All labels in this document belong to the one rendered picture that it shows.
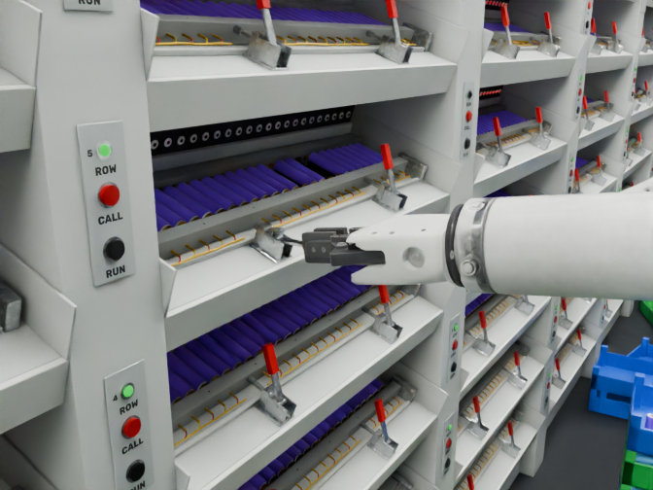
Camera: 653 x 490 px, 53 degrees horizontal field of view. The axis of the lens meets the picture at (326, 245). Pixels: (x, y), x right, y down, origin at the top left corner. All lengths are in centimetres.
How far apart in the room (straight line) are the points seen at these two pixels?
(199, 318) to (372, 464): 52
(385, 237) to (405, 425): 63
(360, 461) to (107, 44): 75
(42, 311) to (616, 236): 43
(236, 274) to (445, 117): 51
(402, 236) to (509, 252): 9
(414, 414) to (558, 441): 111
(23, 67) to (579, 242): 41
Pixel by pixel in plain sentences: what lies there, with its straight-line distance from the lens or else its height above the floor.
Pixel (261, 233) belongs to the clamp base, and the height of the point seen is 98.
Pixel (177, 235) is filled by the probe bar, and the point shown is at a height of 100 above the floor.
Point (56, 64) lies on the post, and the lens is 50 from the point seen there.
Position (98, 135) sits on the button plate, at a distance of 52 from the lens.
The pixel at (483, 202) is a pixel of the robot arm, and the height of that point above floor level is 105.
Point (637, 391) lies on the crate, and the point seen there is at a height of 44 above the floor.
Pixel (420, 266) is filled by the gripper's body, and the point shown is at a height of 99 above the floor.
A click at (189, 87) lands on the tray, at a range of 58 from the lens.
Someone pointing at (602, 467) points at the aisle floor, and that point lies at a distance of 219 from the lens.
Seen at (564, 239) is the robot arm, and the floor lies 104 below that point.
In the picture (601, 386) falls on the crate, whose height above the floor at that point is 10.
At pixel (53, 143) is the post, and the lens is 50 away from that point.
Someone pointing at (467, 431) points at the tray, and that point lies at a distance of 154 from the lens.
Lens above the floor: 118
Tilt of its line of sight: 17 degrees down
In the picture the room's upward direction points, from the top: straight up
